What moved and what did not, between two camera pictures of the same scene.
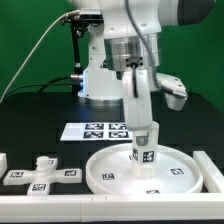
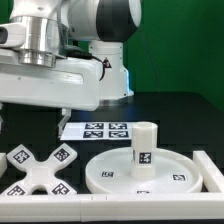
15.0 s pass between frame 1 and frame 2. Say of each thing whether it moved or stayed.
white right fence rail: stayed
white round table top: moved
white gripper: moved
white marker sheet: stayed
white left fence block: stayed
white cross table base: moved
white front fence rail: stayed
